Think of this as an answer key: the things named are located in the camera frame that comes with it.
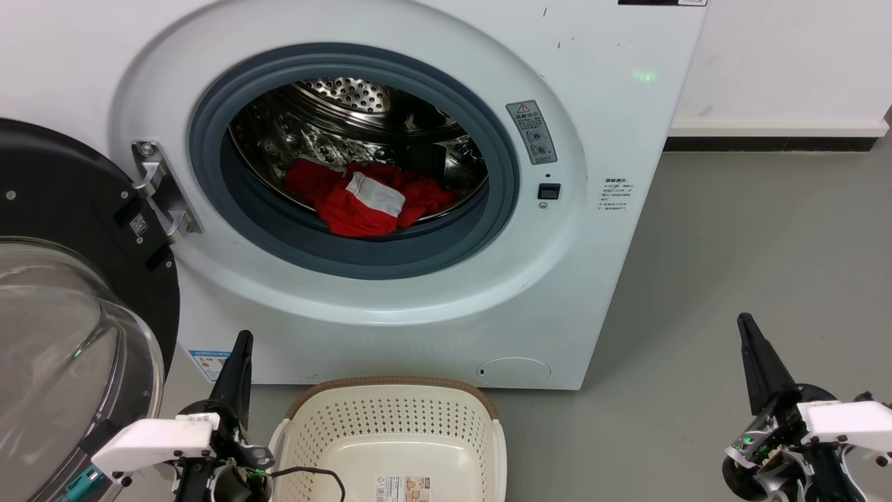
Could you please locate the paper label with barcode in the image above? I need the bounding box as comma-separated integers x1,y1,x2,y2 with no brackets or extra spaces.
374,476,432,502

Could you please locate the grey rubber door gasket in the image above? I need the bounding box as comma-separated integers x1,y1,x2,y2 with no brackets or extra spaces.
188,43,521,281

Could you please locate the white front-load washing machine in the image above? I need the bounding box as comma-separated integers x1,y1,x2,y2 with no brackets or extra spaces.
0,0,710,391

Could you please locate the thin black cable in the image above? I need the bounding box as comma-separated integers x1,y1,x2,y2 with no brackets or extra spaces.
270,466,347,502

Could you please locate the cream plastic laundry basket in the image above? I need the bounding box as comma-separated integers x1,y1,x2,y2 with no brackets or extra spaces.
268,376,508,502

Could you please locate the round white filter cap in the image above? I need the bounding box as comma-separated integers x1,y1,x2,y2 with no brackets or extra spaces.
477,357,552,387

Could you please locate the black and white baseboard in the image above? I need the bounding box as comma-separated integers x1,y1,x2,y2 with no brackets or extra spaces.
663,105,892,153

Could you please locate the blue and white energy sticker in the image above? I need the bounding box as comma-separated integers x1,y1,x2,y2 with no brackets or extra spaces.
188,349,232,383

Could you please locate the black round washer door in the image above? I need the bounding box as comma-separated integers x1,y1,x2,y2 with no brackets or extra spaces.
0,117,181,502

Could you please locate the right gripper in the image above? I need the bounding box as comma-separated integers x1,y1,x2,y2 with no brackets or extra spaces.
721,313,868,502

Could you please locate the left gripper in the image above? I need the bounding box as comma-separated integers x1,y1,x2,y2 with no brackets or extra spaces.
172,330,277,502

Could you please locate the red garment with white label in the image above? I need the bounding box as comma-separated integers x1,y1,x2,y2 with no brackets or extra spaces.
284,157,461,239

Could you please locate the silver metal door hinge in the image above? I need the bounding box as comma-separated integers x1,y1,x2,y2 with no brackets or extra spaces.
130,139,204,244

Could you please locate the stainless steel washing machine drum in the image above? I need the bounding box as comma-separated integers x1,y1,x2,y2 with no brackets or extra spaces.
229,76,489,225

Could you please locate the grey warning sticker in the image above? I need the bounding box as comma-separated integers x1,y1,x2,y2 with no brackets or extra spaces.
505,100,558,166

